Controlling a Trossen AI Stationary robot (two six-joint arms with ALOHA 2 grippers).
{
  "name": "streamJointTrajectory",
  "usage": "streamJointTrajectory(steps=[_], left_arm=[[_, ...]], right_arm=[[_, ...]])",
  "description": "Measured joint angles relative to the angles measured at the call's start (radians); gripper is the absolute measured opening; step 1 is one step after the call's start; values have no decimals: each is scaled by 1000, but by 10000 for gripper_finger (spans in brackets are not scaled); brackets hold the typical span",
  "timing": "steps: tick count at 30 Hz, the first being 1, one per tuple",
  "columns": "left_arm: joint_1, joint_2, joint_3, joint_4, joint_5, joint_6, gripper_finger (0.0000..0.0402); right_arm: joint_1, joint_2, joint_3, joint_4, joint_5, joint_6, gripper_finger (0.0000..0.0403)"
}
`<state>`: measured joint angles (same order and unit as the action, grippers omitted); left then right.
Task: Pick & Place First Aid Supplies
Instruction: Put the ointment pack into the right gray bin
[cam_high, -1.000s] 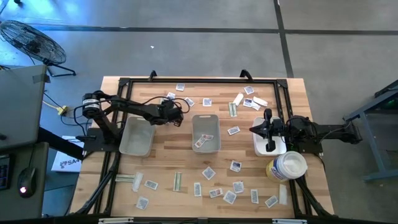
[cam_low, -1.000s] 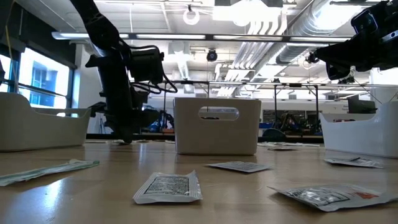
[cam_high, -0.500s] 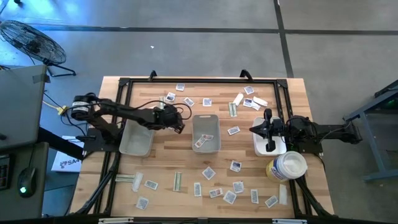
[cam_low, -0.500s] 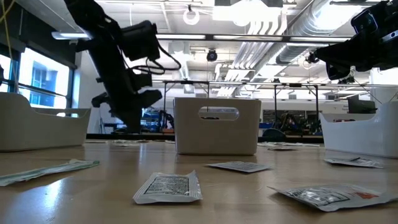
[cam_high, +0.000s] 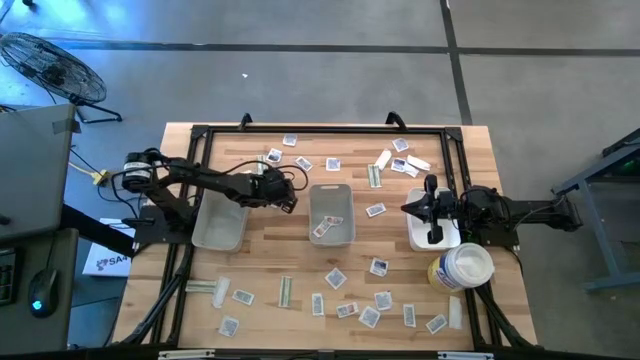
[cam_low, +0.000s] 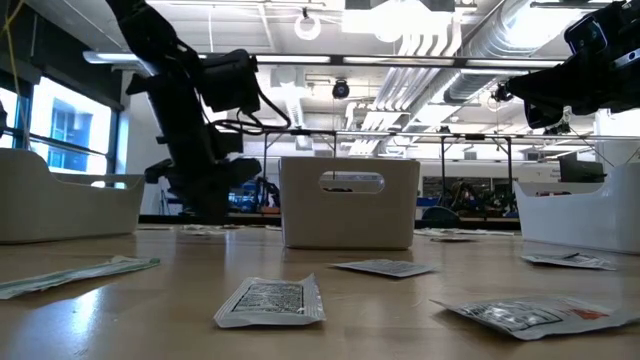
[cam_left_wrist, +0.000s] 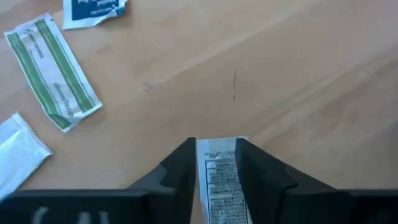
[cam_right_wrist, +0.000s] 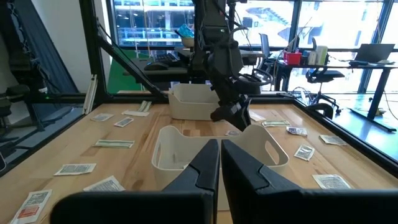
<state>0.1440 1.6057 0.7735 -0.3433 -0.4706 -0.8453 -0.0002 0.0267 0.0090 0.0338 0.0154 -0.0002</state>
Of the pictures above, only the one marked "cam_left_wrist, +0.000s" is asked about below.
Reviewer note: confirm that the white packet black text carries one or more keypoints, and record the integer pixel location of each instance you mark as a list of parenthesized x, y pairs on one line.
[(222, 186)]

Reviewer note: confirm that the green striped bandage wrapper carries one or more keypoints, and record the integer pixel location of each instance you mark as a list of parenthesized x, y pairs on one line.
[(53, 71)]

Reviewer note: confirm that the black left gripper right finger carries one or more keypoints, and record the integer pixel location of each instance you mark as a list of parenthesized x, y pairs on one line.
[(264, 186)]

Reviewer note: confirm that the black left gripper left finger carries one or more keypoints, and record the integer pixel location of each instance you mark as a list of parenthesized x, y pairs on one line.
[(177, 193)]

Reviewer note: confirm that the plain white bandage wrapper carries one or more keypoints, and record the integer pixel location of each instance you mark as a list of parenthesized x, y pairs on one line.
[(18, 152)]

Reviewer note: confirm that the white packet blue print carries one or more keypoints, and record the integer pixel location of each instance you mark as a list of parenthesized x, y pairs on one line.
[(93, 12)]

